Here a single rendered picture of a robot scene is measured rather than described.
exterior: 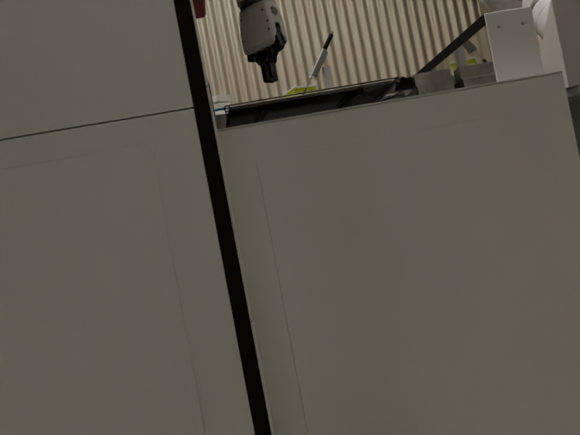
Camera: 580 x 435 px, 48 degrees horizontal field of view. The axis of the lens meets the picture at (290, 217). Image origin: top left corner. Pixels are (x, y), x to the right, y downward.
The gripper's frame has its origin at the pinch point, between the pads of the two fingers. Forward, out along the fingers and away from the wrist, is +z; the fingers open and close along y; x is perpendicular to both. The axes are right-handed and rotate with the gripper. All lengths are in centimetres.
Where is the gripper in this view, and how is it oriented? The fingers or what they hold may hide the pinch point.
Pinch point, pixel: (269, 72)
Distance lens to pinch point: 149.9
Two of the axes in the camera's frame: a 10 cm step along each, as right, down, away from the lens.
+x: -6.7, 1.1, -7.3
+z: 1.9, 9.8, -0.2
